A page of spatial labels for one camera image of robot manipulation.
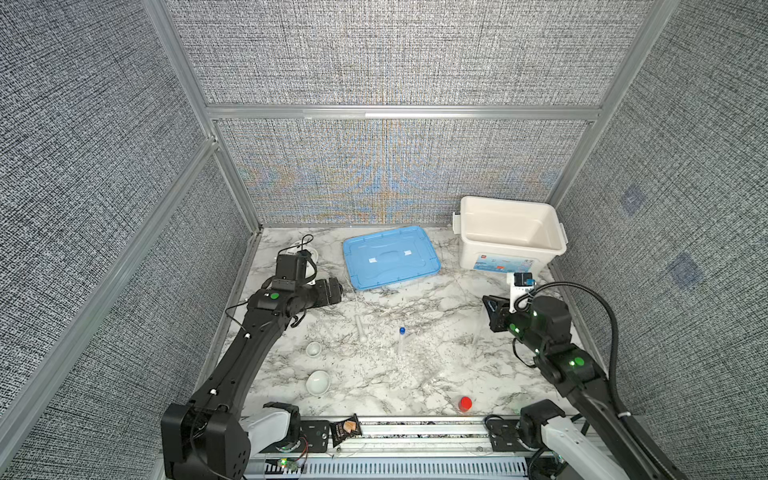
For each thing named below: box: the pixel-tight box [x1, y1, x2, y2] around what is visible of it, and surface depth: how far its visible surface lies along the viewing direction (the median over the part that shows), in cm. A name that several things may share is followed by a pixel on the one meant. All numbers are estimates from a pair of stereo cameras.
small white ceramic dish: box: [305, 341, 322, 358], surface depth 87 cm
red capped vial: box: [459, 396, 473, 412], surface depth 78 cm
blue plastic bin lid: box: [343, 226, 441, 291], surface depth 112 cm
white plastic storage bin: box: [452, 196, 568, 274], surface depth 105 cm
